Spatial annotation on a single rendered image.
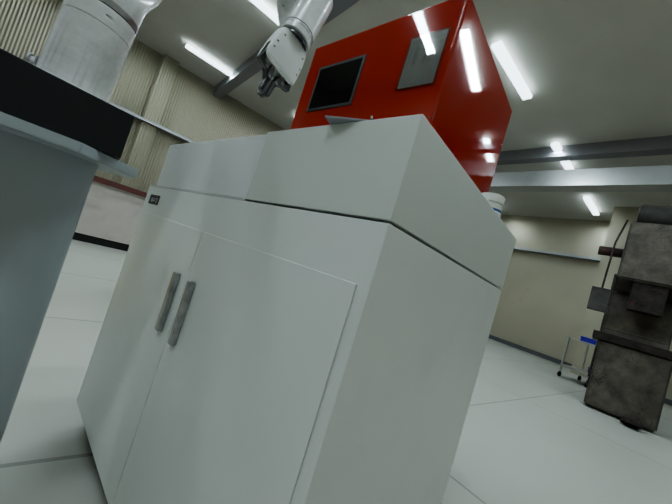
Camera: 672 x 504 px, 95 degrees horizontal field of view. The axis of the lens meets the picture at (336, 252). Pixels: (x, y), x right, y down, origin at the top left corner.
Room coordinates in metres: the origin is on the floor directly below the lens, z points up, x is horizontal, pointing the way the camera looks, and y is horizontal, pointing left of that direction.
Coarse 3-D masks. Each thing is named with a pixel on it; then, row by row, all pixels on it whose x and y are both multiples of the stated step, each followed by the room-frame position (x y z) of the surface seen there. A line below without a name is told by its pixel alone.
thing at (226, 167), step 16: (176, 144) 0.95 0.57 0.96; (192, 144) 0.86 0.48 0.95; (208, 144) 0.79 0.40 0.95; (224, 144) 0.73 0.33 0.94; (240, 144) 0.68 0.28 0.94; (256, 144) 0.64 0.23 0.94; (176, 160) 0.92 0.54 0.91; (192, 160) 0.84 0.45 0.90; (208, 160) 0.77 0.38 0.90; (224, 160) 0.72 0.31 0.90; (240, 160) 0.67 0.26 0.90; (256, 160) 0.62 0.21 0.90; (160, 176) 0.98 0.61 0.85; (176, 176) 0.89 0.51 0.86; (192, 176) 0.81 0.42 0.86; (208, 176) 0.75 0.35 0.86; (224, 176) 0.70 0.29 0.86; (240, 176) 0.65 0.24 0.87; (208, 192) 0.73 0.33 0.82; (224, 192) 0.68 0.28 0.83; (240, 192) 0.64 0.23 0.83
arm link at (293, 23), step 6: (288, 18) 0.75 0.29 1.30; (294, 18) 0.74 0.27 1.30; (288, 24) 0.74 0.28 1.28; (294, 24) 0.74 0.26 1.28; (300, 24) 0.74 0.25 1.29; (300, 30) 0.74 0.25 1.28; (306, 30) 0.75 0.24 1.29; (306, 36) 0.75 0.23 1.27; (306, 42) 0.77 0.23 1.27; (312, 42) 0.79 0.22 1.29; (306, 48) 0.78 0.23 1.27
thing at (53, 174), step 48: (0, 144) 0.55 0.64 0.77; (48, 144) 0.55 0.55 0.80; (0, 192) 0.56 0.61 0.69; (48, 192) 0.59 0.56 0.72; (0, 240) 0.56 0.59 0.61; (48, 240) 0.61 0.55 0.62; (0, 288) 0.58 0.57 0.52; (48, 288) 0.65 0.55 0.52; (0, 336) 0.59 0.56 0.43; (0, 384) 0.62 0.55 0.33; (0, 432) 0.66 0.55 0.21
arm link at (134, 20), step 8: (104, 0) 0.59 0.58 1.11; (112, 0) 0.59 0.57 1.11; (120, 0) 0.60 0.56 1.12; (128, 0) 0.61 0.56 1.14; (136, 0) 0.63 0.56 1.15; (144, 0) 0.66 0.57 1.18; (152, 0) 0.69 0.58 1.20; (160, 0) 0.72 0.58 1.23; (112, 8) 0.60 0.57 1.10; (120, 8) 0.60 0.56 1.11; (128, 8) 0.62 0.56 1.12; (136, 8) 0.63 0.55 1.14; (144, 8) 0.65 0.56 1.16; (152, 8) 0.69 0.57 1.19; (128, 16) 0.62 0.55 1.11; (136, 16) 0.64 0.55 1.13; (144, 16) 0.67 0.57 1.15; (136, 24) 0.65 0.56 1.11; (136, 32) 0.66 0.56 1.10
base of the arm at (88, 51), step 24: (72, 0) 0.57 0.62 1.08; (96, 0) 0.58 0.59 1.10; (72, 24) 0.57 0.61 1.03; (96, 24) 0.59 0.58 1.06; (120, 24) 0.61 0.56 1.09; (48, 48) 0.58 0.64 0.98; (72, 48) 0.58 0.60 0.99; (96, 48) 0.60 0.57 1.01; (120, 48) 0.63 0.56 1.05; (48, 72) 0.55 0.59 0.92; (72, 72) 0.59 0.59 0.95; (96, 72) 0.61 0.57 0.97; (120, 72) 0.67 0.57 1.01; (96, 96) 0.60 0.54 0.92
